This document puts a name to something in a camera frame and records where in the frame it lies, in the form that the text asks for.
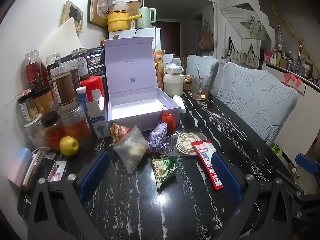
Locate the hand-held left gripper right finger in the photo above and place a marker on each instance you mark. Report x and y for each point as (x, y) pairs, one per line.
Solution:
(227, 177)

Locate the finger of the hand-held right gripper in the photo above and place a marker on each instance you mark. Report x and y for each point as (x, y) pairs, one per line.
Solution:
(306, 163)

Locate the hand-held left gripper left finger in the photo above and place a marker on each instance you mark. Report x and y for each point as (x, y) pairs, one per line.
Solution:
(96, 172)

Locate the long red snack packet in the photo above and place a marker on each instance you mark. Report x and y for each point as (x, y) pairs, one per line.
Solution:
(207, 162)

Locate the clear zip bag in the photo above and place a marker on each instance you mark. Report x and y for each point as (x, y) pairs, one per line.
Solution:
(131, 151)

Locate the gold patterned candy packet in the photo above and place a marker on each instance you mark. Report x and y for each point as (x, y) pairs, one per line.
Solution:
(118, 132)

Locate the green snack packet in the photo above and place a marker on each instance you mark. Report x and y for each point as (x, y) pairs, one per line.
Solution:
(163, 168)

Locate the purple candy wrapper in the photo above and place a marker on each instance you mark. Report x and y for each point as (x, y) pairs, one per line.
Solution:
(157, 137)

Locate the red candy packet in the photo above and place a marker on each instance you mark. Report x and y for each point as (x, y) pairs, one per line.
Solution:
(168, 121)

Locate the lavender gift box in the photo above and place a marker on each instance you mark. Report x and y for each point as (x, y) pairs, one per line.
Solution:
(135, 85)

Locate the green slippers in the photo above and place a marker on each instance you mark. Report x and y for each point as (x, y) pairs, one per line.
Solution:
(276, 148)

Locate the yellow apple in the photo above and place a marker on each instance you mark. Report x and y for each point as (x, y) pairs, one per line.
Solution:
(68, 145)

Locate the small white blue carton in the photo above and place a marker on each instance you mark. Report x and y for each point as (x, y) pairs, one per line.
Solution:
(97, 120)

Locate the black phone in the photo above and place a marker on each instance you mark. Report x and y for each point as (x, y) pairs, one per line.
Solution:
(43, 168)

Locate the large orange label jar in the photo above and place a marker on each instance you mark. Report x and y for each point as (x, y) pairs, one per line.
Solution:
(73, 122)

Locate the black lid red jar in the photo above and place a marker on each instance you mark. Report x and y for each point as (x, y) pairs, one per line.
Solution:
(51, 130)

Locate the clear oat jar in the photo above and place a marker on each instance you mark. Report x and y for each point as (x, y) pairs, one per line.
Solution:
(35, 135)

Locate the blue tube white cap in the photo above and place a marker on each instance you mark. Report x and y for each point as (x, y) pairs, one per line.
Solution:
(82, 98)

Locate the grey leaf-pattern chair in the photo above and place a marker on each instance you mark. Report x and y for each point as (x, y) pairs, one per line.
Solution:
(255, 105)
(201, 66)

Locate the red canister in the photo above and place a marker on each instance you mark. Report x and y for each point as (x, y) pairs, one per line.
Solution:
(92, 87)

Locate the pink bow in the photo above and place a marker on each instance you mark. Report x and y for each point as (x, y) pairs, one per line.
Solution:
(291, 78)

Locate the white tissue pack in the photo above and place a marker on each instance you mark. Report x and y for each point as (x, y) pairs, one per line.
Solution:
(180, 103)

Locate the amber jar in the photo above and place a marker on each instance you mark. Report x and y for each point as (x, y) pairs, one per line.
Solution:
(45, 100)

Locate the glass cup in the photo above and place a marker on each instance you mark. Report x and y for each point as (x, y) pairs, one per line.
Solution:
(200, 88)

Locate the brown label jar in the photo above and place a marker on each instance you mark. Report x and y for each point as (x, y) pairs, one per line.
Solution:
(63, 85)

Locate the dark lid nut jar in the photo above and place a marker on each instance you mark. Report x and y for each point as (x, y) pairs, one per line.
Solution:
(27, 107)

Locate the brown ceramic mug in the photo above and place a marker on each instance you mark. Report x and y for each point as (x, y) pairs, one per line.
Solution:
(187, 82)

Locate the metal spoon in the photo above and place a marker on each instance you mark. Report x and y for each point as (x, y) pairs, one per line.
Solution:
(198, 76)

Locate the row of small bottles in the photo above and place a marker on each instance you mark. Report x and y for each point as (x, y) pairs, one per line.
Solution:
(287, 57)

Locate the black printed pouch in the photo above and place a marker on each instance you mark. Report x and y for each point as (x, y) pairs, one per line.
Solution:
(95, 61)

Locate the white ceramic lidded pot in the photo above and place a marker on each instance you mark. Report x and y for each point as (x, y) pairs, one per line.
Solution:
(172, 78)

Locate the cream tote bag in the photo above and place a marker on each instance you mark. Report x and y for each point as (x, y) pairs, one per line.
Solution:
(232, 52)
(251, 57)

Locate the red label clear jar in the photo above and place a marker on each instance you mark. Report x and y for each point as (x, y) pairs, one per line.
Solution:
(33, 70)

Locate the white lid clear jar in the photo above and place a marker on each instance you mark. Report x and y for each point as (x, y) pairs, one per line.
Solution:
(53, 60)

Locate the orange snack bag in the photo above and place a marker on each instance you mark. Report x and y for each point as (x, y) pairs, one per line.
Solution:
(158, 60)

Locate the white foam board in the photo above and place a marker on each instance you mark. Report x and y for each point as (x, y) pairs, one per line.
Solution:
(58, 37)

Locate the brown printed tote bag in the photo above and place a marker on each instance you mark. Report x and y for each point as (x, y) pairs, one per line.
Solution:
(206, 38)

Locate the dark wooden door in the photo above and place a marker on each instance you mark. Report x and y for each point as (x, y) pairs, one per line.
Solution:
(170, 37)

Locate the yellow pot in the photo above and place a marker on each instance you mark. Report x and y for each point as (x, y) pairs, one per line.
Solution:
(120, 21)

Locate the green electric kettle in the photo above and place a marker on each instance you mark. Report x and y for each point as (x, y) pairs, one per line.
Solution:
(146, 17)

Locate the gold framed picture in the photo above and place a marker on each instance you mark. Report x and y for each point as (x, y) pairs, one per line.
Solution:
(98, 2)

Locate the cardboard box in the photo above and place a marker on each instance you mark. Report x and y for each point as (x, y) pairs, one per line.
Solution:
(133, 3)

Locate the wall intercom panel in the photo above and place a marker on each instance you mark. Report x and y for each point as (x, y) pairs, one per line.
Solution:
(72, 15)

